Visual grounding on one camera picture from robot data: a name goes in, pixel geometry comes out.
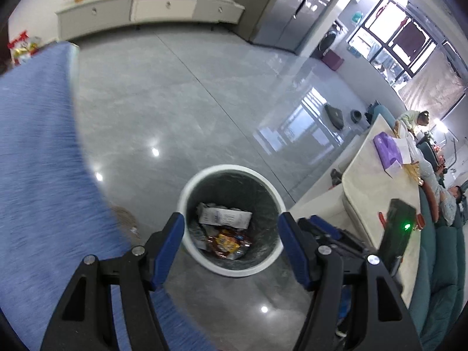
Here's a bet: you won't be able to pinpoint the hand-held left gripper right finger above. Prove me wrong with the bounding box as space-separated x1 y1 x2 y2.
277 211 421 351

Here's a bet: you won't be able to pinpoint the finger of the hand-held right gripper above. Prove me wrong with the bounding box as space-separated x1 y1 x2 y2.
297 215 381 260

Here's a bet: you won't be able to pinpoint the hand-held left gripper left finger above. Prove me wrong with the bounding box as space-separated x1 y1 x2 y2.
40 212 185 351

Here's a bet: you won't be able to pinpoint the clear silver plastic wrapper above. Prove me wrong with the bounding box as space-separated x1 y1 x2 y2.
188 223 213 251

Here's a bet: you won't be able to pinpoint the red snack wrapper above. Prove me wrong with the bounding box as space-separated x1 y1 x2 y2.
206 228 254 260

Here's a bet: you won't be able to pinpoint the white round trash bin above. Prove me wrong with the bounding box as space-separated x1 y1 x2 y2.
176 164 286 278

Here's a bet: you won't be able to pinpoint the black bin liner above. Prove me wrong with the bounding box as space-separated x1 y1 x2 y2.
185 171 281 268

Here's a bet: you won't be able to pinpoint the white milk carton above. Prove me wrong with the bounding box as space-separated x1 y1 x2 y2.
197 201 253 229

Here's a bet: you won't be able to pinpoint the green sofa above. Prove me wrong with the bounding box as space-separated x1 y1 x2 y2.
366 104 468 351

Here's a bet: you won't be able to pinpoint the beige table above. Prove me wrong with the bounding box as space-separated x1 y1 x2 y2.
341 113 422 297

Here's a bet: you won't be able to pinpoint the purple plastic bag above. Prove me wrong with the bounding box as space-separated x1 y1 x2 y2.
372 131 403 171

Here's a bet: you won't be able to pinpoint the white papers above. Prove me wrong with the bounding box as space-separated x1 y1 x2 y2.
393 137 414 164

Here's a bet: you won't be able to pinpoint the dark grey floor pad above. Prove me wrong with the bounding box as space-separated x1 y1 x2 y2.
324 104 346 130

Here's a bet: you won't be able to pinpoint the grey curtain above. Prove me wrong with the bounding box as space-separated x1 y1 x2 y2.
398 49 468 125

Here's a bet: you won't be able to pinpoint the blue blanket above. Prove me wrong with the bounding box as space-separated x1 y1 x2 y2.
0 41 216 351

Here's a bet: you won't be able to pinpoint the purple box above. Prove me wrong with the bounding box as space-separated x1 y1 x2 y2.
321 51 345 72

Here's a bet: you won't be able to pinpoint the washing machine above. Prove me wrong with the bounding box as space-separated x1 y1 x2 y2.
318 22 346 61

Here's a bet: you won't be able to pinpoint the large window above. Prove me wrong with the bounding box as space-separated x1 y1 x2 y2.
347 0 439 81

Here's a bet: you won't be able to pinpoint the grey fridge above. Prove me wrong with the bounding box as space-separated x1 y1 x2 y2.
252 0 357 54

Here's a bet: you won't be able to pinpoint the white television cabinet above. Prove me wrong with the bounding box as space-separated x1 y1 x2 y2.
56 0 246 41

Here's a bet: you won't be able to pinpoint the snack packets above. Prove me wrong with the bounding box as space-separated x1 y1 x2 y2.
8 31 30 65

